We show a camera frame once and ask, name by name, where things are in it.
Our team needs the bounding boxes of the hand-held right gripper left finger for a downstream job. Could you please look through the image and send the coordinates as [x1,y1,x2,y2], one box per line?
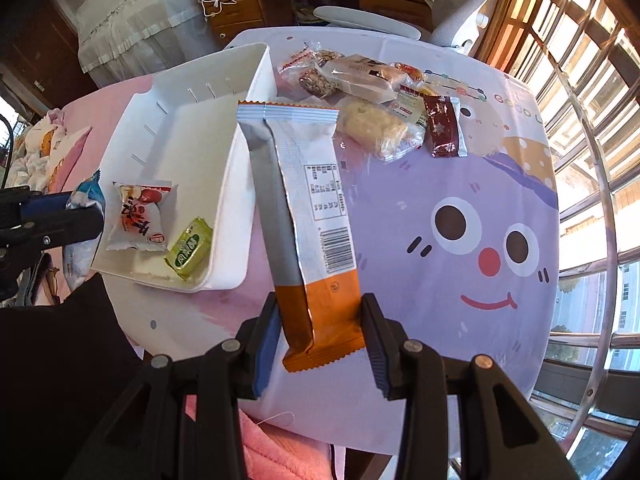
[65,292,284,480]

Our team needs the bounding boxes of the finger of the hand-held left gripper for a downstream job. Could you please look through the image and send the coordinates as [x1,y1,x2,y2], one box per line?
[0,205,104,262]
[0,186,73,231]

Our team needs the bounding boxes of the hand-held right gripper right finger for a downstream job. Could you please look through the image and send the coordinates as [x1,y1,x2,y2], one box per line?
[361,292,581,480]

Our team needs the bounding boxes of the blue white snack packet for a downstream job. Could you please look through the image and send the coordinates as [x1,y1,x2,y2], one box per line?
[64,170,107,291]

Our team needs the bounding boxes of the orange white snack bar packet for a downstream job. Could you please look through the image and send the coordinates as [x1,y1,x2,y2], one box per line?
[236,101,367,373]

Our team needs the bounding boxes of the white plastic bin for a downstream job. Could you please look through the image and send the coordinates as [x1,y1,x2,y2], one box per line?
[90,42,278,294]

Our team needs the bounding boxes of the clear granola bar packet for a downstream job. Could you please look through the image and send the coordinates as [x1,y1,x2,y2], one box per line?
[277,42,346,101]

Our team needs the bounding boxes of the clear bread ball packet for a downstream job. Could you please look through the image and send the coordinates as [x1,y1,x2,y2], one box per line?
[320,54,408,106]

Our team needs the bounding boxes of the red white snack packet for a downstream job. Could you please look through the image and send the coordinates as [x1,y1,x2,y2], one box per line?
[106,181,173,253]

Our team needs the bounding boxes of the pink fleece garment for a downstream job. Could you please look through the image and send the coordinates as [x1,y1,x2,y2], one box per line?
[240,410,346,480]

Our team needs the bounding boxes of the green candy packet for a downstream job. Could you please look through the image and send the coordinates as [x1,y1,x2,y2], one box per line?
[164,216,214,282]

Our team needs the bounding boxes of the black cloth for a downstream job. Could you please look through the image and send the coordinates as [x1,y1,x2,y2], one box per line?
[0,275,146,480]

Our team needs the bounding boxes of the dark wooden cabinet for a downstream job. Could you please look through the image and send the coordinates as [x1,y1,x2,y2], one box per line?
[0,0,96,111]

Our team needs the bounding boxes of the bed with white skirt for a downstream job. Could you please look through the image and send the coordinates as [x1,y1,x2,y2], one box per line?
[50,0,221,88]

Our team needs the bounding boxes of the clear puffed rice packet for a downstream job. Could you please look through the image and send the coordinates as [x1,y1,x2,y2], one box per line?
[335,97,426,162]

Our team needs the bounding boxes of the dark red snack packet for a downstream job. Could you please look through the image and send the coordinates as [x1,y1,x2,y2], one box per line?
[421,95,468,158]

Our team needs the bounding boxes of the cream cracker packet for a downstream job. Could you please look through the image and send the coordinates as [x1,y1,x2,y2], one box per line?
[390,85,431,133]

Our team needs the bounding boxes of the metal window grille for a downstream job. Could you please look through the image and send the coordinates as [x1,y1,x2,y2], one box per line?
[475,0,640,480]

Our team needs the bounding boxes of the orange pastry packet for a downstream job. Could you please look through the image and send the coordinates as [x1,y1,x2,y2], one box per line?
[392,61,426,83]

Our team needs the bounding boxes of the plastic bag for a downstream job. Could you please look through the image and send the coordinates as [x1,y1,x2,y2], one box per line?
[292,0,341,26]

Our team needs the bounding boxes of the white grey office chair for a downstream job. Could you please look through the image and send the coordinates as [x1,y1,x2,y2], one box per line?
[314,0,538,57]

